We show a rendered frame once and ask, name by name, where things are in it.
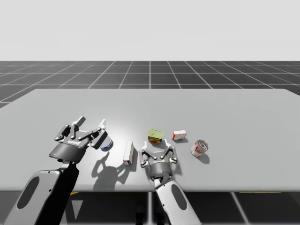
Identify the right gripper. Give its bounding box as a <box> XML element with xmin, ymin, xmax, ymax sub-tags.
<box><xmin>139</xmin><ymin>138</ymin><xmax>178</xmax><ymax>183</ymax></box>

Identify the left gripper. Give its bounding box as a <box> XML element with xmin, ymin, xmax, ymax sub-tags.
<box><xmin>48</xmin><ymin>115</ymin><xmax>108</xmax><ymax>164</ymax></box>

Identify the green and blue rectangular can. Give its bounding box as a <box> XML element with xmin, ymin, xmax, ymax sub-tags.
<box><xmin>147</xmin><ymin>129</ymin><xmax>164</xmax><ymax>144</ymax></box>

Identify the blue flat can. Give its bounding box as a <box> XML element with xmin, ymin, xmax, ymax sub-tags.
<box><xmin>99</xmin><ymin>136</ymin><xmax>114</xmax><ymax>152</ymax></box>

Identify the red and white can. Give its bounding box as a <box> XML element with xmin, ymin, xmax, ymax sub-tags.
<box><xmin>190</xmin><ymin>139</ymin><xmax>210</xmax><ymax>157</ymax></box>

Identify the red and white carton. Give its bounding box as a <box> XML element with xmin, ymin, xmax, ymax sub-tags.
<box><xmin>172</xmin><ymin>130</ymin><xmax>188</xmax><ymax>141</ymax></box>
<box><xmin>122</xmin><ymin>140</ymin><xmax>135</xmax><ymax>166</ymax></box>

